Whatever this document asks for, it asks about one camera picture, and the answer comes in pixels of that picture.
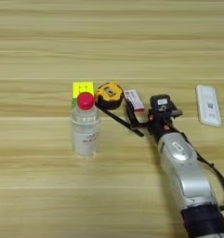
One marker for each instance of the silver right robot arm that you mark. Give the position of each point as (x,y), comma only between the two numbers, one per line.
(181,173)

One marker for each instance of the white rectangular device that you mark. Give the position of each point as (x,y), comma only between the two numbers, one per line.
(208,105)

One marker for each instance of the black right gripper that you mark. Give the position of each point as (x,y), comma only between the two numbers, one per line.
(160,130)

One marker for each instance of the clear bottle with red cap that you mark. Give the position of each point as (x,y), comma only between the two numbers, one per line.
(85,136)

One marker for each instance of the yellow black tape measure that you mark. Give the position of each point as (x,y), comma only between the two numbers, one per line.
(112,100)

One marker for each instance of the small red white box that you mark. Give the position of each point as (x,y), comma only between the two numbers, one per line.
(135,100)

